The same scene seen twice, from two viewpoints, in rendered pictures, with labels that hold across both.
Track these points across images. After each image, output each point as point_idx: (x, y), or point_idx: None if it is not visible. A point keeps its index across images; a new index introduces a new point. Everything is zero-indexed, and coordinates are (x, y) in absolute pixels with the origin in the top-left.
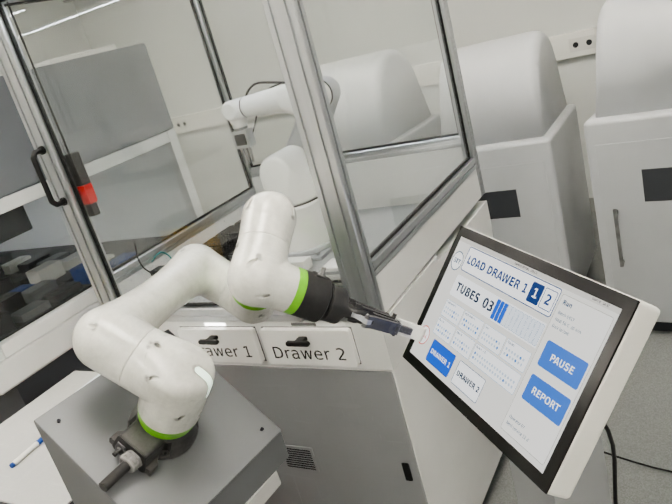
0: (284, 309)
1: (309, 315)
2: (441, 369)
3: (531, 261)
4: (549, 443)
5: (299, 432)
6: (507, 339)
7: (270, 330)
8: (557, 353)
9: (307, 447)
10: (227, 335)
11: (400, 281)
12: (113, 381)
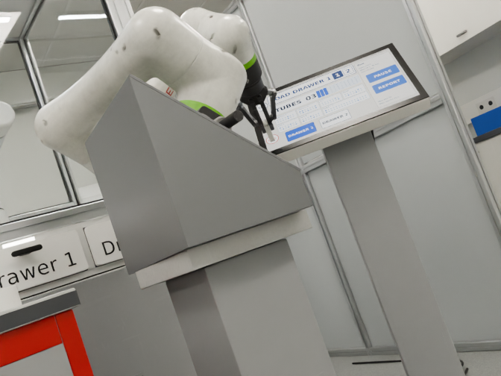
0: (250, 57)
1: (257, 71)
2: (308, 132)
3: (320, 72)
4: (410, 87)
5: (128, 356)
6: (341, 92)
7: (100, 223)
8: (376, 74)
9: (139, 373)
10: (43, 245)
11: None
12: (191, 55)
